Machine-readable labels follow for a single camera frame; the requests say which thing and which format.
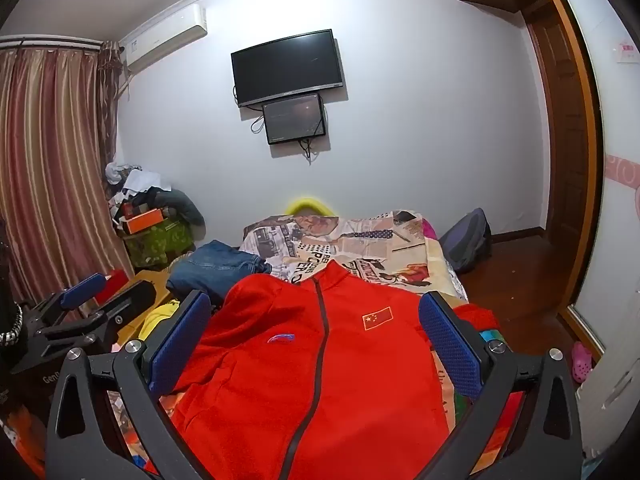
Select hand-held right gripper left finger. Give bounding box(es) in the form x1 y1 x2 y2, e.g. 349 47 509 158
45 290 213 480

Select white air conditioner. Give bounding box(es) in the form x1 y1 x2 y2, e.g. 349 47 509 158
120 3 208 73

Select newspaper print blanket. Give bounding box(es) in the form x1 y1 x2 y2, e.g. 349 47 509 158
240 210 431 291

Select grey backpack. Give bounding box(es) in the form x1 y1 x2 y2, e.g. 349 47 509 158
438 207 493 273

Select white cabinet door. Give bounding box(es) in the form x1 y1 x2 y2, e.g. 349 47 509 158
575 327 640 461

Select striped curtain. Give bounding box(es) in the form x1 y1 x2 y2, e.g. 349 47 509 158
0 35 133 311

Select small black monitor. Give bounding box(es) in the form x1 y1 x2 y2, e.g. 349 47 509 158
262 92 327 146

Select red zip jacket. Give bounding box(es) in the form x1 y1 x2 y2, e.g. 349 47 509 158
157 261 526 480

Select pile of clothes and boxes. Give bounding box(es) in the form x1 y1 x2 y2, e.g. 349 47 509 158
104 161 207 268

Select yellow object behind bed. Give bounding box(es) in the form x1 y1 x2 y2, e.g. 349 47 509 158
285 197 337 217

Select black wall television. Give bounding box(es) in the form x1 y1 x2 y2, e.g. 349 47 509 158
230 29 345 108

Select wooden door frame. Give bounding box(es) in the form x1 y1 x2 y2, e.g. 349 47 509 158
520 0 607 321

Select pink clog shoe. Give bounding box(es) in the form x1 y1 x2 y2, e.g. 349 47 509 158
571 341 595 383

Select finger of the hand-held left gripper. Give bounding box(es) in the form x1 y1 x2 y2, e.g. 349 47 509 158
59 273 113 312
82 280 157 347

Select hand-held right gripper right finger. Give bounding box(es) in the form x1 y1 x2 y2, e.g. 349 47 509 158
419 291 583 480

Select yellow cloth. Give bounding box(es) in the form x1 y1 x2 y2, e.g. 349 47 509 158
137 299 182 342

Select folded blue jeans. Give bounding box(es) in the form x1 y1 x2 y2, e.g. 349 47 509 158
166 240 273 306

